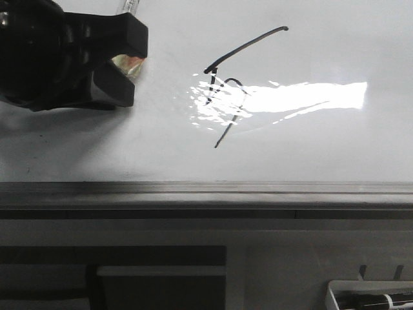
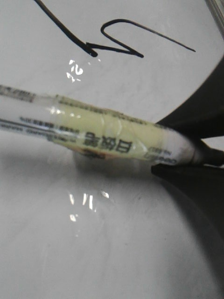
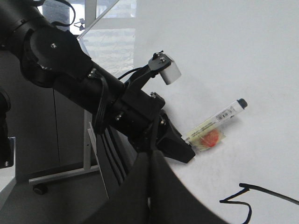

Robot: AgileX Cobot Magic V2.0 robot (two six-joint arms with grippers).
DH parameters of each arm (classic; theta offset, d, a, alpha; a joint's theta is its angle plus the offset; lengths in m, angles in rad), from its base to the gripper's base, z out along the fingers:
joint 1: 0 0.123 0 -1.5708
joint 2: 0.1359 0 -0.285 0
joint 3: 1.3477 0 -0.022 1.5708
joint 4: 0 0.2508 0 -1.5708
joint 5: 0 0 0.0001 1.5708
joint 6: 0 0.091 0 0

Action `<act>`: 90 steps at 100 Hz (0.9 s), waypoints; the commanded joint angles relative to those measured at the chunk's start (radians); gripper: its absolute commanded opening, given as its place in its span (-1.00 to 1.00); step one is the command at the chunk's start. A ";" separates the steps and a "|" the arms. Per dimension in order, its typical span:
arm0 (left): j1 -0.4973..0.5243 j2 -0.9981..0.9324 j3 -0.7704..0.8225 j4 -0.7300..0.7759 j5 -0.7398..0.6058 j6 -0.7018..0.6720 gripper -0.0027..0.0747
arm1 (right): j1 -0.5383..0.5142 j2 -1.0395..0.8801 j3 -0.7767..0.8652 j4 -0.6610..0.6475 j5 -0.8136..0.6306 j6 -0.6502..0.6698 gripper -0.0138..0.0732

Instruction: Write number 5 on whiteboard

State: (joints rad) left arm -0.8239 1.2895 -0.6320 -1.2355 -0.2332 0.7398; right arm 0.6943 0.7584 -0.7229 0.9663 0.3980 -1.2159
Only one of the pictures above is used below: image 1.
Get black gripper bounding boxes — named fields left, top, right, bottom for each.
left=1, top=1, right=148, bottom=111

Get white dry-erase marker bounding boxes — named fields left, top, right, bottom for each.
left=112, top=0, right=145, bottom=83

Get dark cabinet panel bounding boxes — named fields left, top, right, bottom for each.
left=1, top=245, right=227, bottom=309

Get black marker in tray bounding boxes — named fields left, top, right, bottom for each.
left=336, top=293, right=412, bottom=310

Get white marker tray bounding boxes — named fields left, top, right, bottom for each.
left=325, top=280, right=412, bottom=309

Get white whiteboard with metal frame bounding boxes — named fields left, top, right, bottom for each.
left=1, top=1, right=412, bottom=212

